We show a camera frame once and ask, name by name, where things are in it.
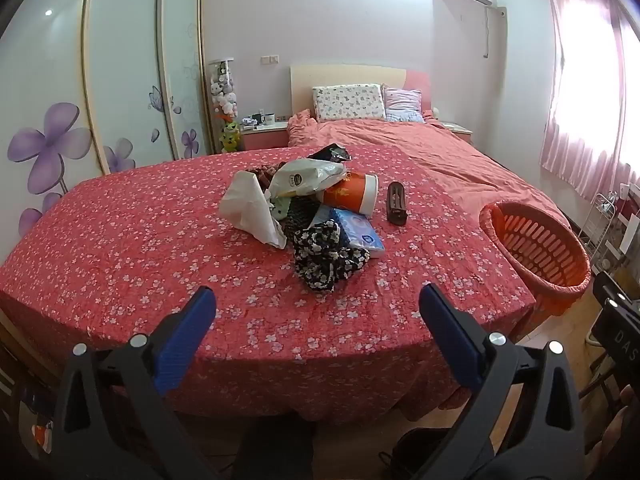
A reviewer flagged white printed plastic bag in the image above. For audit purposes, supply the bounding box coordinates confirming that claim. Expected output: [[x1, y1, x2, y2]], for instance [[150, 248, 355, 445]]
[[265, 158, 347, 198]]

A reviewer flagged floral white pillow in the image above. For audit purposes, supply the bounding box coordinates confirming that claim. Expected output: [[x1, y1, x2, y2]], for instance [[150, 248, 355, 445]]
[[312, 84, 387, 122]]

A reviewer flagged pink white nightstand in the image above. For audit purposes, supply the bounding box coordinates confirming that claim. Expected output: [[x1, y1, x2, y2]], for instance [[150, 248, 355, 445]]
[[440, 121, 473, 145], [237, 119, 290, 152]]

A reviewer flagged brown glasses case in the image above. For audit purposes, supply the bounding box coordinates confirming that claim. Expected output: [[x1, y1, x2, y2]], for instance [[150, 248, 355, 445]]
[[386, 181, 409, 224]]

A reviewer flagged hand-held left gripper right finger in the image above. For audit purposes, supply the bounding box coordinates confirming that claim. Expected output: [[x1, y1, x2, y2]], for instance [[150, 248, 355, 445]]
[[419, 282, 586, 480]]

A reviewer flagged brown plaid cloth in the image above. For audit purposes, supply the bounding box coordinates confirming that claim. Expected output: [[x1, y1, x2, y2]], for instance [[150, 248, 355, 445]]
[[249, 162, 282, 187]]

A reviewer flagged red floral blanket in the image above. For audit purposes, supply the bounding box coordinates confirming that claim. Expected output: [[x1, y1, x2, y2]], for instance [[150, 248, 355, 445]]
[[0, 142, 538, 423]]

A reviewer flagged blue tissue pack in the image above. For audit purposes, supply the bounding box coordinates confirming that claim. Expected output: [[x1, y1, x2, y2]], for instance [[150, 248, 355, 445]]
[[310, 206, 386, 259]]

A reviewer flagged black floral cloth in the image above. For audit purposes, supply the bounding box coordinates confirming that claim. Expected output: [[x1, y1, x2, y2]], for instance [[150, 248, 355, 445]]
[[292, 220, 371, 293]]

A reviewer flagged person's right hand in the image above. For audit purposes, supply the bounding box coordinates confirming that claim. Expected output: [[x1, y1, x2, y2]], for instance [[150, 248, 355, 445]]
[[597, 384, 640, 466]]

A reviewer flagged white wire rack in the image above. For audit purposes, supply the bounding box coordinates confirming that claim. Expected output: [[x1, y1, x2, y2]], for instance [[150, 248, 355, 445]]
[[580, 192, 621, 266]]

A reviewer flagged plain white plastic bag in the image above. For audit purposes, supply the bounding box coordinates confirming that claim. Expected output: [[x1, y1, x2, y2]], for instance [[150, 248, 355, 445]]
[[220, 170, 288, 250]]

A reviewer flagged dark mesh cloth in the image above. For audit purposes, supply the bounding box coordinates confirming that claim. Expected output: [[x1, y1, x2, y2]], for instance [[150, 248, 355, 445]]
[[280, 195, 323, 241]]

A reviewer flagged green plush toy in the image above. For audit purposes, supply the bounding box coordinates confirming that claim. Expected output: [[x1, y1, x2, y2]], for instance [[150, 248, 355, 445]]
[[220, 121, 240, 154]]

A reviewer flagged orange plastic basket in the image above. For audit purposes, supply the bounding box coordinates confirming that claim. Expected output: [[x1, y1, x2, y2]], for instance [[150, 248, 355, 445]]
[[478, 201, 592, 318]]

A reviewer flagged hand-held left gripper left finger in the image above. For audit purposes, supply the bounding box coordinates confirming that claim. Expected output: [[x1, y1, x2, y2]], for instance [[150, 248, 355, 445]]
[[52, 285, 218, 480]]

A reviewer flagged clear plush toy tube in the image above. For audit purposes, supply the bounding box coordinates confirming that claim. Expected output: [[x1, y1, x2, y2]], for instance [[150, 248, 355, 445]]
[[207, 58, 241, 154]]

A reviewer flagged flower print sliding wardrobe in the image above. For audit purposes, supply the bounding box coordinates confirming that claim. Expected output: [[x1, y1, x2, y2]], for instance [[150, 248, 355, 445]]
[[0, 0, 213, 261]]

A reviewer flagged cream pink headboard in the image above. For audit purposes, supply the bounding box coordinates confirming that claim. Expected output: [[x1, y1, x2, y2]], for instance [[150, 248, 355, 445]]
[[290, 64, 431, 122]]

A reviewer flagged black snack packet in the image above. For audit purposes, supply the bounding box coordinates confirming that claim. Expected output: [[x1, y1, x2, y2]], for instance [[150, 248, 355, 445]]
[[307, 143, 353, 163]]

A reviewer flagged pink striped pillow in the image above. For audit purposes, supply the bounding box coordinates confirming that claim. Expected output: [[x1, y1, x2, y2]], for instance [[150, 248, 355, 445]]
[[382, 87, 425, 123]]

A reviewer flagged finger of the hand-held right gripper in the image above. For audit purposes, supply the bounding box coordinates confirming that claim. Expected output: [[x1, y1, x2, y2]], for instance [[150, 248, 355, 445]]
[[592, 270, 640, 313]]

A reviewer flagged black bag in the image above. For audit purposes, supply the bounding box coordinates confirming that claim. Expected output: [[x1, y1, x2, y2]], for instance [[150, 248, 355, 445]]
[[380, 427, 451, 480]]

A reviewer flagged pink curtain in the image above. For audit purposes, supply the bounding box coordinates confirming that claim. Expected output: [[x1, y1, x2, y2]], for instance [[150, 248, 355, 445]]
[[540, 0, 640, 196]]

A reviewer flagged orange white paper cup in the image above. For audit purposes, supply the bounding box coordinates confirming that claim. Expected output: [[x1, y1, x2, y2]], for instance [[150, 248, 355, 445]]
[[322, 171, 378, 217]]

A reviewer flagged salmon duvet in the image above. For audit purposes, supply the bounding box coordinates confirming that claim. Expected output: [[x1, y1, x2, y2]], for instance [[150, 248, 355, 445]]
[[286, 109, 571, 241]]

